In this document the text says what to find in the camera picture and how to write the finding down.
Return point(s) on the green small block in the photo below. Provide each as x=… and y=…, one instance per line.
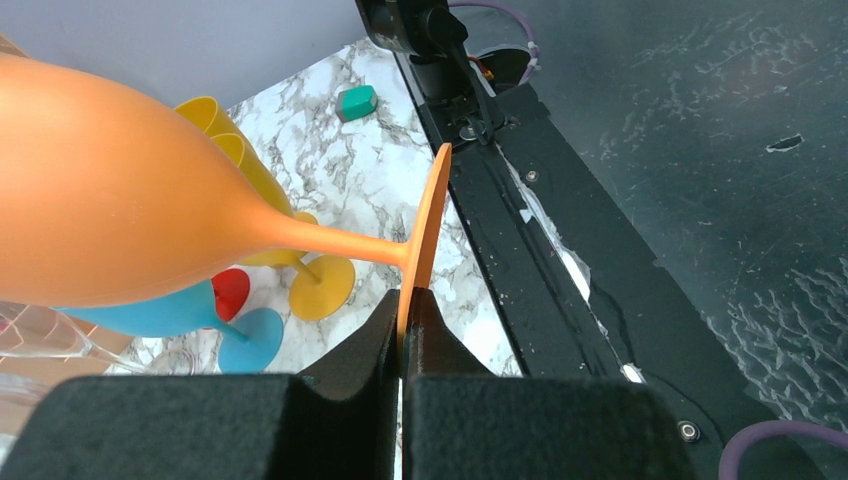
x=356, y=102

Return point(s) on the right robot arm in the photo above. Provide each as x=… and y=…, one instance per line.
x=432, y=39

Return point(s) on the yellow wine glass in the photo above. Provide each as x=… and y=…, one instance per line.
x=320, y=286
x=207, y=115

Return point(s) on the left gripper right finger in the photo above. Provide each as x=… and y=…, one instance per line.
x=460, y=421

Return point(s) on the clear wine glass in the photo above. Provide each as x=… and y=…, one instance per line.
x=22, y=390
x=38, y=332

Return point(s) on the blue wine glass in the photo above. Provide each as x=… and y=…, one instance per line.
x=249, y=345

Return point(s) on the orange wine glass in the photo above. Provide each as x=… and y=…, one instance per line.
x=108, y=197

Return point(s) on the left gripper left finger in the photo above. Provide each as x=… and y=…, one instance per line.
x=332, y=420

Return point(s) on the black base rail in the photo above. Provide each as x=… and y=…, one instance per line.
x=577, y=289

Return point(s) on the red wine glass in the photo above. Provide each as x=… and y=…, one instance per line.
x=231, y=290

